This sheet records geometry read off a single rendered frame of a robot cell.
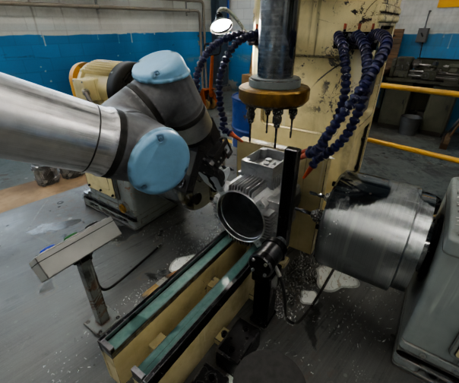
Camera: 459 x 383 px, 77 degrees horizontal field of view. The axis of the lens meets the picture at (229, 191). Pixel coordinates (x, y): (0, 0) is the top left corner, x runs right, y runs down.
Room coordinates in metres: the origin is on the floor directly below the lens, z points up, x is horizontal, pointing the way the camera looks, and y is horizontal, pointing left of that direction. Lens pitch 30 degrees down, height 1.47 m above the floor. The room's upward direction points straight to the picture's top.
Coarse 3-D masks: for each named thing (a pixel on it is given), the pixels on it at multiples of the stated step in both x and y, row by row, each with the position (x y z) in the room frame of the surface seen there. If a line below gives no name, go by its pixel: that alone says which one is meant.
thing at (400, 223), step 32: (352, 192) 0.55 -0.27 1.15; (384, 192) 0.53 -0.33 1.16; (416, 192) 0.53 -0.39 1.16; (320, 224) 0.53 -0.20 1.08; (352, 224) 0.50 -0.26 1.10; (384, 224) 0.47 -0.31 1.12; (416, 224) 0.46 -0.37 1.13; (320, 256) 0.51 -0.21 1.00; (352, 256) 0.47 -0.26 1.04; (384, 256) 0.44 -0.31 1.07; (416, 256) 0.43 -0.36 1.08; (384, 288) 0.45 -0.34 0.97
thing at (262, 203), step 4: (224, 188) 0.68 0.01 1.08; (228, 188) 0.69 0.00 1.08; (220, 192) 0.69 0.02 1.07; (260, 200) 0.62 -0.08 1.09; (264, 200) 0.62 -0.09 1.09; (256, 204) 0.62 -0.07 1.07; (260, 204) 0.62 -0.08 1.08; (264, 204) 0.61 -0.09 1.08; (268, 204) 0.62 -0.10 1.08; (260, 208) 0.61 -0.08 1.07; (220, 224) 0.69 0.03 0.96; (220, 228) 0.69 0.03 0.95; (260, 240) 0.61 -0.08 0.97; (256, 244) 0.62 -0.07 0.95; (260, 244) 0.61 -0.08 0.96
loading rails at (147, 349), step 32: (224, 256) 0.64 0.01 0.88; (160, 288) 0.48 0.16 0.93; (192, 288) 0.52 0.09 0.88; (224, 288) 0.49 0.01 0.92; (128, 320) 0.40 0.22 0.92; (160, 320) 0.43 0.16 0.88; (192, 320) 0.40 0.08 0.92; (224, 320) 0.46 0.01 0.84; (128, 352) 0.36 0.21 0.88; (160, 352) 0.33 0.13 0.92; (192, 352) 0.37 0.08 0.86
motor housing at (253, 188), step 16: (240, 176) 0.80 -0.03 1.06; (224, 192) 0.68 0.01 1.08; (240, 192) 0.65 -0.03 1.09; (256, 192) 0.65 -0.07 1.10; (272, 192) 0.68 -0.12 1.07; (224, 208) 0.72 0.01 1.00; (240, 208) 0.76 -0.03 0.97; (256, 208) 0.80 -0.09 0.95; (224, 224) 0.69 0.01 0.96; (240, 224) 0.71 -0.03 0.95; (256, 224) 0.72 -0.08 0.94; (272, 224) 0.61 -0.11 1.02; (240, 240) 0.65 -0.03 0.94; (256, 240) 0.62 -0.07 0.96
